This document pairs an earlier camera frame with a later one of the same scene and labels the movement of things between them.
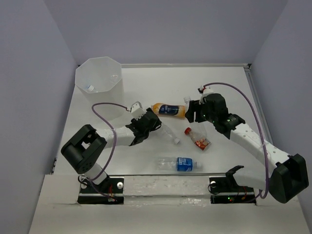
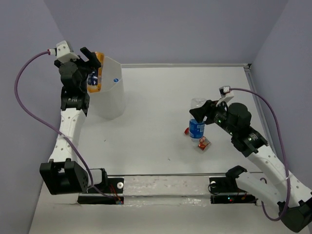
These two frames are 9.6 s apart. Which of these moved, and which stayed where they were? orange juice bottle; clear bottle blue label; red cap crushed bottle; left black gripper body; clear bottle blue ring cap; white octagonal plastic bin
Moved: clear bottle blue ring cap; left black gripper body; orange juice bottle; clear bottle blue label
Stayed: white octagonal plastic bin; red cap crushed bottle
